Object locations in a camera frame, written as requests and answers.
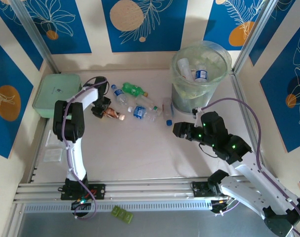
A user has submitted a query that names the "green Sprite bottle yellow cap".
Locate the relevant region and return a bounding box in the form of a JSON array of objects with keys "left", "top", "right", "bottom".
[{"left": 121, "top": 81, "right": 149, "bottom": 97}]

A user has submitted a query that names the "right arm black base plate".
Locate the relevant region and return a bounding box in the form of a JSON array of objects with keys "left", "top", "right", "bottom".
[{"left": 191, "top": 181, "right": 215, "bottom": 198}]

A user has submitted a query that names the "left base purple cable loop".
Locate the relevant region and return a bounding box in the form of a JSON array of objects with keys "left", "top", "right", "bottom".
[{"left": 74, "top": 195, "right": 98, "bottom": 221}]

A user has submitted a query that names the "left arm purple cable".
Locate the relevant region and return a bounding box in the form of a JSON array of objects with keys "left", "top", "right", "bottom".
[{"left": 62, "top": 76, "right": 109, "bottom": 198}]

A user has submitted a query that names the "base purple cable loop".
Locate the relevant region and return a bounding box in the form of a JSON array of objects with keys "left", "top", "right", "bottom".
[
  {"left": 211, "top": 199, "right": 239, "bottom": 217},
  {"left": 74, "top": 195, "right": 98, "bottom": 221}
]

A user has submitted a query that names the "clear plastic trash bin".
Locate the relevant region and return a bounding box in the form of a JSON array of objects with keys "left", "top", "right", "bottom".
[
  {"left": 170, "top": 45, "right": 230, "bottom": 115},
  {"left": 169, "top": 40, "right": 234, "bottom": 99}
]

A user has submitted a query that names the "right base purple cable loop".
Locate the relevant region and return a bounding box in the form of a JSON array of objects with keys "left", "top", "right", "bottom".
[{"left": 211, "top": 199, "right": 239, "bottom": 217}]

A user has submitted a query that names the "brown label bottle cream cap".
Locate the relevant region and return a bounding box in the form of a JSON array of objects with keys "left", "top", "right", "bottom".
[{"left": 103, "top": 108, "right": 126, "bottom": 121}]

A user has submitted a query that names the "blue floral wall panel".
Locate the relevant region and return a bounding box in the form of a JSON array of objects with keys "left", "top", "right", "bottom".
[
  {"left": 0, "top": 3, "right": 44, "bottom": 72},
  {"left": 0, "top": 36, "right": 35, "bottom": 159},
  {"left": 248, "top": 0, "right": 297, "bottom": 67},
  {"left": 260, "top": 23, "right": 300, "bottom": 154},
  {"left": 21, "top": 0, "right": 93, "bottom": 55},
  {"left": 101, "top": 0, "right": 189, "bottom": 53},
  {"left": 203, "top": 0, "right": 268, "bottom": 51}
]

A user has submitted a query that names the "Ganten water bottle white cap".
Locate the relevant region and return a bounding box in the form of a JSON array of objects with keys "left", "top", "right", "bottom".
[{"left": 194, "top": 65, "right": 209, "bottom": 83}]

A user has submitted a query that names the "clear plastic packet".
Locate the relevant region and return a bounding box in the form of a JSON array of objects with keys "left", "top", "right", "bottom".
[
  {"left": 43, "top": 148, "right": 63, "bottom": 163},
  {"left": 46, "top": 130, "right": 59, "bottom": 147}
]

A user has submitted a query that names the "blue-label bottle blue cap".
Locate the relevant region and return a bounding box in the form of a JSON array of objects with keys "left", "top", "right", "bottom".
[{"left": 111, "top": 84, "right": 129, "bottom": 104}]

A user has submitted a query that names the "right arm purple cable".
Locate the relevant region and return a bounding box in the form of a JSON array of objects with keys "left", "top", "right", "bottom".
[{"left": 200, "top": 98, "right": 300, "bottom": 237}]

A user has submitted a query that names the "aluminium front rail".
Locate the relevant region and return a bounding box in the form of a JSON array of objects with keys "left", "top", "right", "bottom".
[{"left": 13, "top": 176, "right": 286, "bottom": 205}]

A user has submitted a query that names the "aluminium corner post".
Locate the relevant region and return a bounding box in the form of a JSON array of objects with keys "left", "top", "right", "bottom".
[
  {"left": 10, "top": 0, "right": 62, "bottom": 74},
  {"left": 232, "top": 0, "right": 281, "bottom": 74}
]

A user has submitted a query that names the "blue-label bottle white cap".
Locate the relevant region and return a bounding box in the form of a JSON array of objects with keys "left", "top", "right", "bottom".
[{"left": 127, "top": 105, "right": 163, "bottom": 123}]

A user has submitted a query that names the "clear bottle red flower label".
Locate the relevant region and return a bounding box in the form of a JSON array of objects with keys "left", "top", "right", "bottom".
[{"left": 162, "top": 97, "right": 175, "bottom": 126}]

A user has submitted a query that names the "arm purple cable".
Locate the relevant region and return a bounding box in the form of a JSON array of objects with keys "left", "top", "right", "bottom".
[
  {"left": 62, "top": 76, "right": 109, "bottom": 198},
  {"left": 200, "top": 98, "right": 300, "bottom": 237}
]

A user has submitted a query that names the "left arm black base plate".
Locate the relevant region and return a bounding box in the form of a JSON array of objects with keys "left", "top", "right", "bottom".
[{"left": 60, "top": 183, "right": 107, "bottom": 201}]

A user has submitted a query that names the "slotted grey cable duct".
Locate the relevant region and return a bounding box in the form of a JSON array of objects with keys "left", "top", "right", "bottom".
[{"left": 23, "top": 200, "right": 214, "bottom": 214}]

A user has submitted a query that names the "aluminium side rail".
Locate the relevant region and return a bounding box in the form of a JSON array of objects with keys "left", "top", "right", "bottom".
[
  {"left": 229, "top": 71, "right": 273, "bottom": 179},
  {"left": 28, "top": 118, "right": 52, "bottom": 185}
]

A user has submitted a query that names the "pale green zip case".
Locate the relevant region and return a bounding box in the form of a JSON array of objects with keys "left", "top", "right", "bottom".
[{"left": 32, "top": 73, "right": 83, "bottom": 119}]

